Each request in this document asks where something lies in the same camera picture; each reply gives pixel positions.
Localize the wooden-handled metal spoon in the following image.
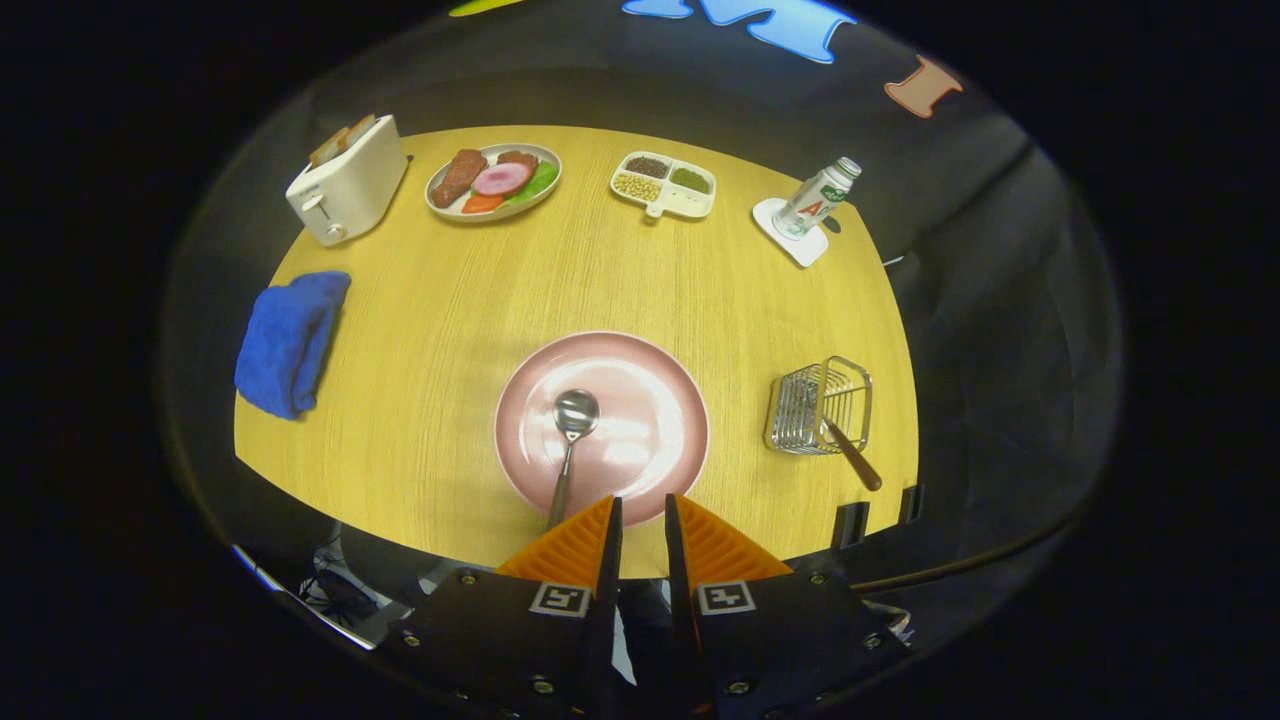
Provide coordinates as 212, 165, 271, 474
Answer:
545, 389, 601, 531

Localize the white drink bottle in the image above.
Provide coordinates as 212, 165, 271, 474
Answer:
772, 157, 863, 240

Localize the wooden-handled metal fork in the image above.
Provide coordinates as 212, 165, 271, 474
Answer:
800, 370, 884, 492

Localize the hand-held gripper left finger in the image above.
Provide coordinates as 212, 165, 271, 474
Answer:
375, 495, 624, 720

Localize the white square coaster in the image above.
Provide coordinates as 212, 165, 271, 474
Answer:
752, 197, 830, 268

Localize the pink ham slice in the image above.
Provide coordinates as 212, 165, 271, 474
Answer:
472, 162, 533, 197

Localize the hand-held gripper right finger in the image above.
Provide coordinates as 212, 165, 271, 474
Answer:
664, 493, 913, 720

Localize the white divided bean dish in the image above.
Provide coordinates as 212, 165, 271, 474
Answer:
610, 151, 718, 220

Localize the green lettuce leaf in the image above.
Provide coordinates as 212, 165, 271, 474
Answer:
505, 160, 559, 206

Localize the pink round plate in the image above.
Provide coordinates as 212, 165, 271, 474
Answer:
494, 331, 711, 528

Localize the large brown meat piece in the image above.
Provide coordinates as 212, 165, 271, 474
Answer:
430, 149, 488, 209

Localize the metal wire basket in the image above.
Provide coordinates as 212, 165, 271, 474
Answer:
763, 356, 874, 456

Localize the grey food plate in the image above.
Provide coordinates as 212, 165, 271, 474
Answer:
424, 143, 563, 222

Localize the blue folded towel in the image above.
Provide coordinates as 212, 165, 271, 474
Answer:
234, 271, 352, 421

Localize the white toaster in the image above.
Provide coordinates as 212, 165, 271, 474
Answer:
285, 114, 410, 248

